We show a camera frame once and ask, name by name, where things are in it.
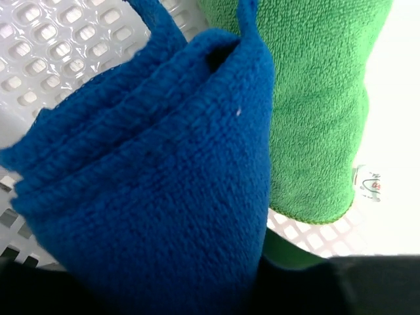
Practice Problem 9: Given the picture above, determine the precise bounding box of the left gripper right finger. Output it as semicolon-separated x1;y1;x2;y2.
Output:
247;254;419;315

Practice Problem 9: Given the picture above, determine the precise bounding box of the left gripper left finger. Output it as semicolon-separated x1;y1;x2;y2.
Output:
1;258;98;314

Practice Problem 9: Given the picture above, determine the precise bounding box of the blue microfiber towel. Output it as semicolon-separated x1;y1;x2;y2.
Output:
1;1;274;314

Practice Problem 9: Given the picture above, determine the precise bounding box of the green microfiber towel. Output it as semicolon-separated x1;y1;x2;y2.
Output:
196;0;394;270

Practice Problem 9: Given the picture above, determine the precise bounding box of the clear plastic basket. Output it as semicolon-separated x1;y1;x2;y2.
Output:
1;1;419;257

